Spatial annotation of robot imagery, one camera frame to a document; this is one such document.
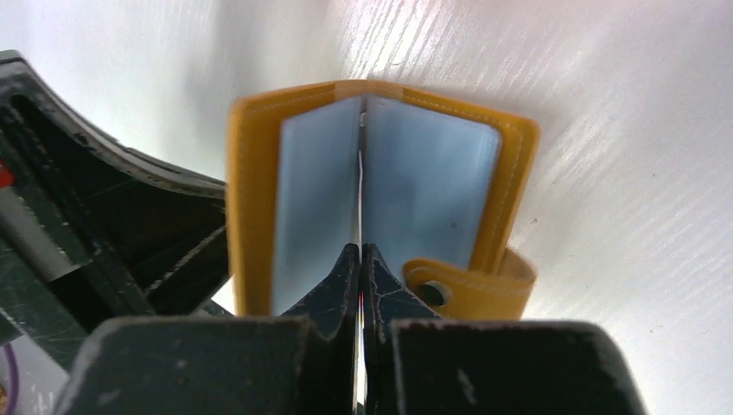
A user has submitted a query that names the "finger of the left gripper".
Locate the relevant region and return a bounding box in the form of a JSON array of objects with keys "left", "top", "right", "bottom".
[{"left": 1, "top": 50, "right": 229, "bottom": 367}]

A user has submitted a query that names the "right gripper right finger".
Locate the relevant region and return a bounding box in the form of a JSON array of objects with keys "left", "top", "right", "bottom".
[{"left": 360, "top": 244, "right": 645, "bottom": 414}]

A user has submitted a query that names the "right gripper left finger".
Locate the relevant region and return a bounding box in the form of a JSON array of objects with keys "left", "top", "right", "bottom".
[{"left": 55, "top": 244, "right": 360, "bottom": 414}]

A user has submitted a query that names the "yellow leather card holder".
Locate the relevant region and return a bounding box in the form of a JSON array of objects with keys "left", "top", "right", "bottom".
[{"left": 226, "top": 80, "right": 540, "bottom": 320}]

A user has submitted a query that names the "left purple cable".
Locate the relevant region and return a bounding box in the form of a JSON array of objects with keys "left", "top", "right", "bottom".
[{"left": 3, "top": 343, "right": 21, "bottom": 415}]

